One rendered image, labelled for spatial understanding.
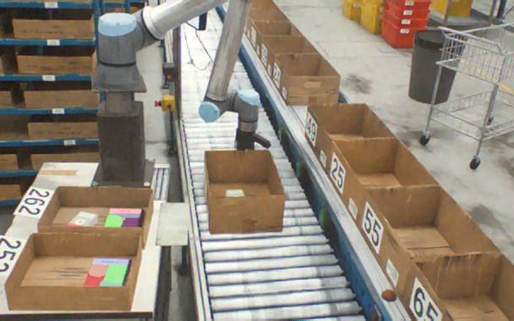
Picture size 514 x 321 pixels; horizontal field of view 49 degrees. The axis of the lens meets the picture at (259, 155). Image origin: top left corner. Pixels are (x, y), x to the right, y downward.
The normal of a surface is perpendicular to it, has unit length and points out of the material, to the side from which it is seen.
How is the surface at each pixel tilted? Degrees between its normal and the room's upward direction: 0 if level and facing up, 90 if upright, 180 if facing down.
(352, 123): 89
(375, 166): 90
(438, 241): 1
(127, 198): 89
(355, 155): 89
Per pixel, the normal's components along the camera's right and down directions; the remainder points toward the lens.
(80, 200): 0.05, 0.44
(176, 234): 0.06, -0.89
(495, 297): -0.98, 0.04
